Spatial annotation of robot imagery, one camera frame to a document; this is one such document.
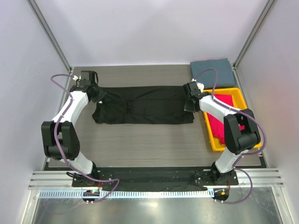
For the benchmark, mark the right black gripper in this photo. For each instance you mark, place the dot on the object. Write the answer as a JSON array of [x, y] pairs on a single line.
[[187, 108]]

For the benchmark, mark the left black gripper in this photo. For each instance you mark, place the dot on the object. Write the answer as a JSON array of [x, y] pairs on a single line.
[[94, 84]]

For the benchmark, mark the black t-shirt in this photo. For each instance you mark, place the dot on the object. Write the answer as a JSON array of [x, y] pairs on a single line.
[[158, 105]]

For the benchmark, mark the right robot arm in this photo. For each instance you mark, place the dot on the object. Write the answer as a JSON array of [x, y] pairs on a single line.
[[241, 133]]

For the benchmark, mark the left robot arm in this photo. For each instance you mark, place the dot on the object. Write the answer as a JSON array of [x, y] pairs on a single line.
[[60, 140]]

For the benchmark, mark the crumpled red t-shirt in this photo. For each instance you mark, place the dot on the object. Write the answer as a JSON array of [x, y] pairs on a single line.
[[217, 128]]

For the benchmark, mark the folded grey-blue t-shirt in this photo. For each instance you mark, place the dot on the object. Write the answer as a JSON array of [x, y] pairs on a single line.
[[209, 71]]

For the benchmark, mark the yellow plastic bin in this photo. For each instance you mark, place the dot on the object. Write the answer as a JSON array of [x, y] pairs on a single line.
[[239, 103]]

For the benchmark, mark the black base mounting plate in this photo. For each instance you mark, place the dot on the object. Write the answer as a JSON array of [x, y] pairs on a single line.
[[165, 179]]

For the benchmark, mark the left aluminium frame post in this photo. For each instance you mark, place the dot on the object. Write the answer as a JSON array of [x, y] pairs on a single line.
[[45, 26]]

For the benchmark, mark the aluminium frame post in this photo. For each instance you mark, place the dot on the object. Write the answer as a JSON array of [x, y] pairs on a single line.
[[45, 26], [269, 5]]

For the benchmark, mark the aluminium front rail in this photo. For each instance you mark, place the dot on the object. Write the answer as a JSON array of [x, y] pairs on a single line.
[[260, 177]]

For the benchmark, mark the slotted grey cable duct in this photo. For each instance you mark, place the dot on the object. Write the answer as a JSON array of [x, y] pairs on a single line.
[[93, 194]]

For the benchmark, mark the right aluminium frame post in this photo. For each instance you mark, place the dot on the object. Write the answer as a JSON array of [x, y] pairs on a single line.
[[269, 5]]

